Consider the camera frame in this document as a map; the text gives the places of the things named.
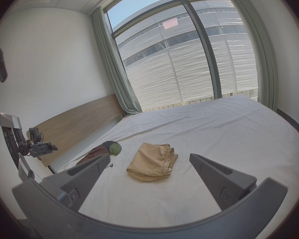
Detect tan shorts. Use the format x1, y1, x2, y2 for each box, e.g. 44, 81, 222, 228
126, 142, 179, 182

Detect grey-green curtain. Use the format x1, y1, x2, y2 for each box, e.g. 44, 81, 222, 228
92, 6, 143, 115
220, 0, 279, 111

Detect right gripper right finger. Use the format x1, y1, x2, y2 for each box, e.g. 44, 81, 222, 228
189, 153, 257, 211

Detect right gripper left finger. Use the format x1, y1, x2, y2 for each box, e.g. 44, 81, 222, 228
41, 153, 110, 211

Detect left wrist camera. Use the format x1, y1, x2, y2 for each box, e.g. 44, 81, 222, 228
29, 127, 44, 142

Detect bed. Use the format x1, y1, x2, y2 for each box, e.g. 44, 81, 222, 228
26, 94, 299, 225

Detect brown shorts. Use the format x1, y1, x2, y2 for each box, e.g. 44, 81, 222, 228
76, 145, 110, 166

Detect white garment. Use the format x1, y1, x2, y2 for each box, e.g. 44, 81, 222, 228
57, 158, 79, 172

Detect green garment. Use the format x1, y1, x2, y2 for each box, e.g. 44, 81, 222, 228
108, 143, 122, 156

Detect window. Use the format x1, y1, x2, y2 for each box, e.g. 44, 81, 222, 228
105, 0, 259, 113

